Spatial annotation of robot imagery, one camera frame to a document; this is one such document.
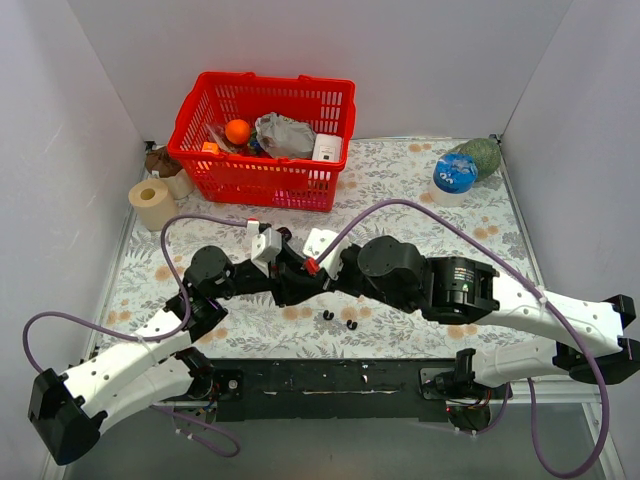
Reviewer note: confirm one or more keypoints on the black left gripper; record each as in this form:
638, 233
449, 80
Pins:
272, 279

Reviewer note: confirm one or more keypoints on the crumpled grey plastic bag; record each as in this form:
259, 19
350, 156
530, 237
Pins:
283, 137

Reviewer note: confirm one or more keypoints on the green avocado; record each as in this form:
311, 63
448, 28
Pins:
485, 153

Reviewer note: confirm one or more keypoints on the white small box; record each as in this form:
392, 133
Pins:
327, 148

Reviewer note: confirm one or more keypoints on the clear snack packet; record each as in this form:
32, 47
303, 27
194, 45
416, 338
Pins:
216, 133

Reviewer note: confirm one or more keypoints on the orange small box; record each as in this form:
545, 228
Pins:
210, 147

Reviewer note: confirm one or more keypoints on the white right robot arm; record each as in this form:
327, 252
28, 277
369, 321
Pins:
580, 339

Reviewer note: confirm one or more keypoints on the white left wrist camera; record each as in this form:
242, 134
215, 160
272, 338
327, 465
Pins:
266, 244

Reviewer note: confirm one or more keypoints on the floral patterned table mat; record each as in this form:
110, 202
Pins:
383, 190

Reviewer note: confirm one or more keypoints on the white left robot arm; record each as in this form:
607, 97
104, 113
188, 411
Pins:
159, 361

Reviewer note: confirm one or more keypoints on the blue-lidded white container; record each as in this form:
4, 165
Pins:
453, 177

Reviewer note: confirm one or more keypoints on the glossy black earbud charging case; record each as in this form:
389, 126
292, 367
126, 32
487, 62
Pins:
285, 233

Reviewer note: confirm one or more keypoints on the beige paper roll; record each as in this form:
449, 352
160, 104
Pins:
153, 203

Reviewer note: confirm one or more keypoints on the orange fruit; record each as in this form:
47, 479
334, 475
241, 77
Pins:
238, 131

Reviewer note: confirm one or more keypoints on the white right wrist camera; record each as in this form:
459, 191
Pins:
317, 242

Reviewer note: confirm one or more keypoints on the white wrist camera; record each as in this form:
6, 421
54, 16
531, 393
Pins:
266, 244
317, 242

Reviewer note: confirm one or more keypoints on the red plastic shopping basket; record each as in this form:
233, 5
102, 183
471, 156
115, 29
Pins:
327, 105

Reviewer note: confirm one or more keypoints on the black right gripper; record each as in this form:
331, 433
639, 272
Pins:
325, 280

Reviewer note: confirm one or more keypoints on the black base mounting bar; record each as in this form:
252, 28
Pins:
278, 389

